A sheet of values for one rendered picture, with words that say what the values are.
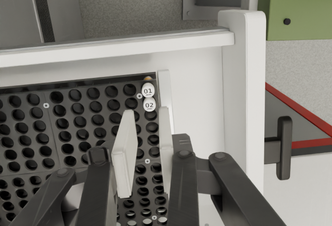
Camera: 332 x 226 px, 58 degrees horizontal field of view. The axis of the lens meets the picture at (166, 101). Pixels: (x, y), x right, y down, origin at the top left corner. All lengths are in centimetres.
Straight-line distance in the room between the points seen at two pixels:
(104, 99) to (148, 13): 90
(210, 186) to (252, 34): 15
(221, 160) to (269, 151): 18
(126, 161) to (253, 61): 15
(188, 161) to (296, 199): 44
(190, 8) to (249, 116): 92
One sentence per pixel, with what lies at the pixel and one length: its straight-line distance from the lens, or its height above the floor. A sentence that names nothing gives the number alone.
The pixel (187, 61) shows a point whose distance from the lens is 36.
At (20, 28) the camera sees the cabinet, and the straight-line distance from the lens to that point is 63.
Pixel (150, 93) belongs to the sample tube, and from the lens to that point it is 29.
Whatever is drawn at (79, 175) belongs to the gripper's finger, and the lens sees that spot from 17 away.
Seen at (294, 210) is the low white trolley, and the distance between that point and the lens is 60.
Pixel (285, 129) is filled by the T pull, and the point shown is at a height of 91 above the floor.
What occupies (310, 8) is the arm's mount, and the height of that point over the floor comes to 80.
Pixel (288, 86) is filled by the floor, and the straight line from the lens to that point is 136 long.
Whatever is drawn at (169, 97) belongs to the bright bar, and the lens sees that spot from 36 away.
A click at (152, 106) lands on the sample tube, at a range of 29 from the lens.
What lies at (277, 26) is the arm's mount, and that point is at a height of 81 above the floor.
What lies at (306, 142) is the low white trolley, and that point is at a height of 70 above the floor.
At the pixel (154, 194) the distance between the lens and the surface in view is 35.
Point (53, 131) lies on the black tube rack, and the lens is 33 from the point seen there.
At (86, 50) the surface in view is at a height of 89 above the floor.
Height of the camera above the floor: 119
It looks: 72 degrees down
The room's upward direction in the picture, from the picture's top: 170 degrees clockwise
